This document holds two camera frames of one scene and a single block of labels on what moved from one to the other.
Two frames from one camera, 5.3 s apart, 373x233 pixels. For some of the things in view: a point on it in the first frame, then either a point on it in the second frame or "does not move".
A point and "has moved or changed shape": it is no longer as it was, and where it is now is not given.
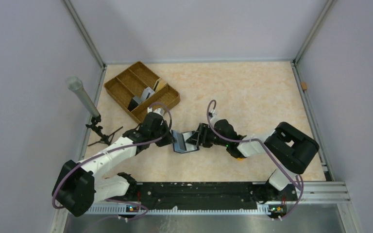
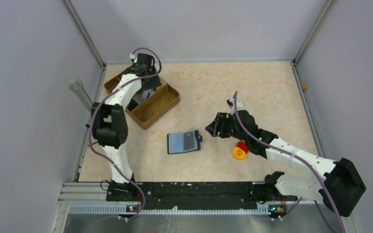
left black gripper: x=169 y=138 -> x=154 y=82
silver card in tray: x=146 y=94 does not move
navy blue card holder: x=179 y=144 has moved or changed shape
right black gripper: x=201 y=135 -> x=219 y=125
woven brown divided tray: x=138 y=87 does not move
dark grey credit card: x=132 y=105 does not move
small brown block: x=304 y=86 does not move
